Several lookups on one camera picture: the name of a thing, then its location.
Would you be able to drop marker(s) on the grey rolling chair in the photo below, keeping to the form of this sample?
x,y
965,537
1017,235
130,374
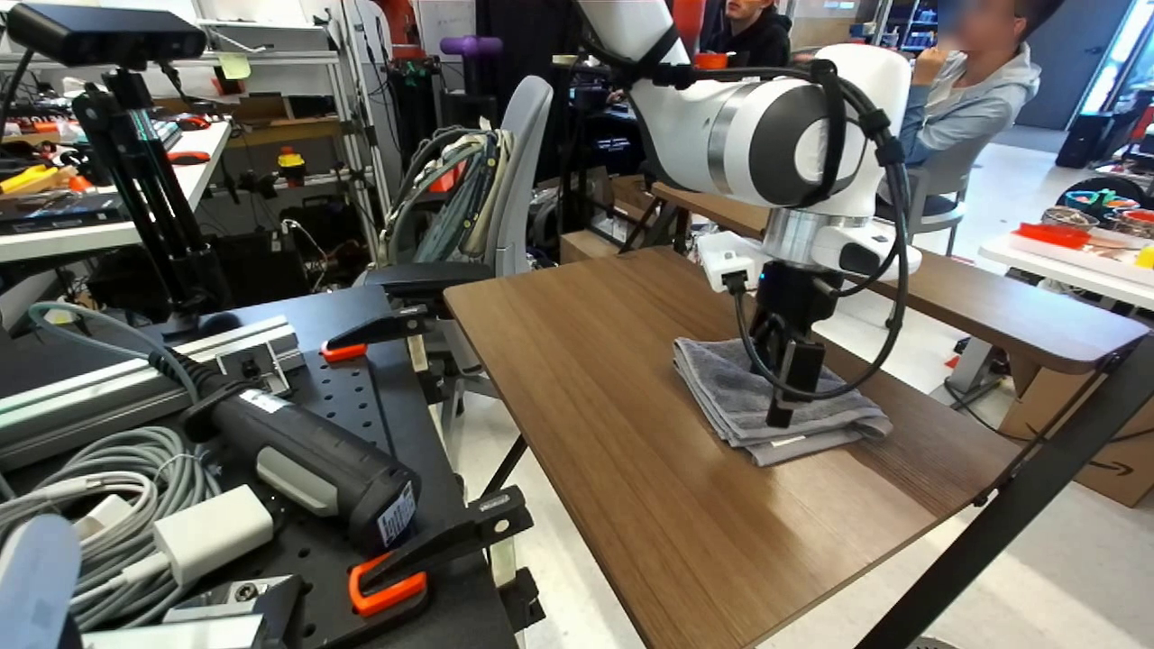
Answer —
x,y
941,217

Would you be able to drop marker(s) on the black desk frame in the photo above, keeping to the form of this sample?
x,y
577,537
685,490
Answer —
x,y
1023,491

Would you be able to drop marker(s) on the black camera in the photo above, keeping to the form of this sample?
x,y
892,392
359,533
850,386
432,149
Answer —
x,y
109,34

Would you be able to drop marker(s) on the red flat object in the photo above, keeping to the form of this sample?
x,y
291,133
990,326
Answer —
x,y
1049,235

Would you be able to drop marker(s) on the grey towel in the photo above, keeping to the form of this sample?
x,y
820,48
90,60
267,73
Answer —
x,y
722,384

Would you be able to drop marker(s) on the white side table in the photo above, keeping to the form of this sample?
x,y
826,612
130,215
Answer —
x,y
1057,269

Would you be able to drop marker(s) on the black clamp large orange grip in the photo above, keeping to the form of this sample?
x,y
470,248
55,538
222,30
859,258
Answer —
x,y
385,594

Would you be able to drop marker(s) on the grey office chair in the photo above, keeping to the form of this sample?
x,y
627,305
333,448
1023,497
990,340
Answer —
x,y
524,182

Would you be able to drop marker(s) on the white cluttered workbench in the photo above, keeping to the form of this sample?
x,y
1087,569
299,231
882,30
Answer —
x,y
73,241

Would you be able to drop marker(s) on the black clamp small orange grip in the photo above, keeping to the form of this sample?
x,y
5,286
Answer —
x,y
346,354

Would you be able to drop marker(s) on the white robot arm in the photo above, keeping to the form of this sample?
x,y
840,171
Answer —
x,y
722,133

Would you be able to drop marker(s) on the aluminium rail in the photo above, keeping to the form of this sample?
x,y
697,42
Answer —
x,y
95,392

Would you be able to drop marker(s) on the black silver flat device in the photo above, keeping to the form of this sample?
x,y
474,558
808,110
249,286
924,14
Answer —
x,y
227,597

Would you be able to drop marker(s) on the purple object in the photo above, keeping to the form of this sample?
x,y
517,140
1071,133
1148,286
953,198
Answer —
x,y
470,44

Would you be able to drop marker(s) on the black tripod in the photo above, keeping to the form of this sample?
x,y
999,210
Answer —
x,y
148,193

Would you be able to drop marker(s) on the wooden desk shelf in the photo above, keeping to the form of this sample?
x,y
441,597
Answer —
x,y
1023,320

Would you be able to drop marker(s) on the orange bin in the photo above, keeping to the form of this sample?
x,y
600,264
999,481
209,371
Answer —
x,y
710,60

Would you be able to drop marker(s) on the yellow tool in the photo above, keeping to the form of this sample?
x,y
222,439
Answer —
x,y
38,182

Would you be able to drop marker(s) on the person in black top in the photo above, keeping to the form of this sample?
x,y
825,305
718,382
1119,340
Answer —
x,y
761,42

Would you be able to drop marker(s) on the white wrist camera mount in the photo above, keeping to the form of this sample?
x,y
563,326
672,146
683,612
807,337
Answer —
x,y
867,255

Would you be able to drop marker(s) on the cardboard box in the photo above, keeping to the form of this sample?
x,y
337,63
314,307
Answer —
x,y
1119,462

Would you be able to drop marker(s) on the black perforated board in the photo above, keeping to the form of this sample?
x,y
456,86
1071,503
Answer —
x,y
399,408

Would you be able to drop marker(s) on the blue white rounded object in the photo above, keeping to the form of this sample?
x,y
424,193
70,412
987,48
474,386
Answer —
x,y
38,591

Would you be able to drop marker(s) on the seated person grey hoodie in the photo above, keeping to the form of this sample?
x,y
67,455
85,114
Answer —
x,y
976,110

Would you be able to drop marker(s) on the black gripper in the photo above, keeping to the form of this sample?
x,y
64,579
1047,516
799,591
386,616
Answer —
x,y
795,301

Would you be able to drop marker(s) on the black grey handheld device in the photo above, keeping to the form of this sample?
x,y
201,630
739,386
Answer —
x,y
310,462

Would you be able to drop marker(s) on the white power adapter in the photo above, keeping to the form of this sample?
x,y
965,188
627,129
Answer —
x,y
218,527

